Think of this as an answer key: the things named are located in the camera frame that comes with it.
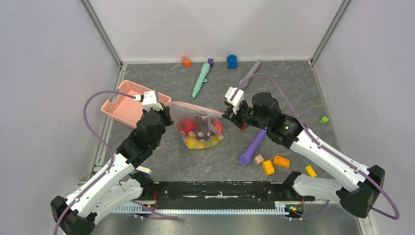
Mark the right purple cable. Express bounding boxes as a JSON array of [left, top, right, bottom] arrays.
[[231, 72, 400, 221]]

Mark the purple toy microphone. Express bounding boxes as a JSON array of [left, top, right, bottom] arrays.
[[238, 129, 267, 166]]

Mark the yellow flat block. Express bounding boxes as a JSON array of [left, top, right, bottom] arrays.
[[305, 165, 317, 177]]

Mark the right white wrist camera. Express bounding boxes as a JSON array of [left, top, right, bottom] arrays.
[[225, 87, 244, 114]]

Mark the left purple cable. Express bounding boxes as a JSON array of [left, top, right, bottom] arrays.
[[53, 90, 178, 235]]

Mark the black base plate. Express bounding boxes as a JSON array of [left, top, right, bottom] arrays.
[[122, 181, 316, 210]]

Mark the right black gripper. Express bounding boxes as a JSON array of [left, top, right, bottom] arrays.
[[224, 99, 270, 130]]

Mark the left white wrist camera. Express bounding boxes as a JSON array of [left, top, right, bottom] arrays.
[[134, 90, 164, 112]]

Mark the tan wooden cube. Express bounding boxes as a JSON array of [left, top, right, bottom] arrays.
[[254, 155, 264, 165]]

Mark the orange semicircle block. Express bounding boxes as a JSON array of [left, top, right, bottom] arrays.
[[181, 56, 192, 67]]

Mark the yellow toy brick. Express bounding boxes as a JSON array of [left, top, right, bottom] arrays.
[[261, 160, 275, 176]]

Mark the purple cube block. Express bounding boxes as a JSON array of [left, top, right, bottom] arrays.
[[207, 58, 214, 68]]

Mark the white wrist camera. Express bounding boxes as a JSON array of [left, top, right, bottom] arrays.
[[134, 90, 164, 112], [225, 87, 244, 114]]

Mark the yellow pear toy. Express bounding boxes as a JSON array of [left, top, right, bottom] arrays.
[[184, 136, 205, 149]]

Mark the orange toy brick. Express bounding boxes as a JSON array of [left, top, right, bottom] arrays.
[[272, 155, 290, 168]]

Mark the dark red mangosteen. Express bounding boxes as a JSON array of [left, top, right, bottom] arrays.
[[194, 115, 215, 141]]

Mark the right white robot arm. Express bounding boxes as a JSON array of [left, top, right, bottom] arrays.
[[222, 87, 385, 218]]

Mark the purple cable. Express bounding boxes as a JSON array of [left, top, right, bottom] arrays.
[[53, 90, 178, 235], [231, 72, 400, 221]]

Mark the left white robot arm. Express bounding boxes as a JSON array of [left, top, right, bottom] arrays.
[[50, 108, 173, 235]]

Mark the lime green cube block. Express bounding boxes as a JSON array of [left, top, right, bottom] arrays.
[[320, 116, 329, 124]]

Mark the yellow starfruit toy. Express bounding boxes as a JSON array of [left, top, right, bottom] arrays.
[[204, 135, 224, 148]]

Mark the clear zip top bag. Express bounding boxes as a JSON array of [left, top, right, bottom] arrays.
[[166, 101, 228, 149]]

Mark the mint green toy microphone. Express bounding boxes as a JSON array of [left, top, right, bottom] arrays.
[[191, 63, 210, 99]]

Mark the blue toy car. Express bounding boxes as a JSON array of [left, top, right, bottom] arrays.
[[227, 55, 238, 69]]

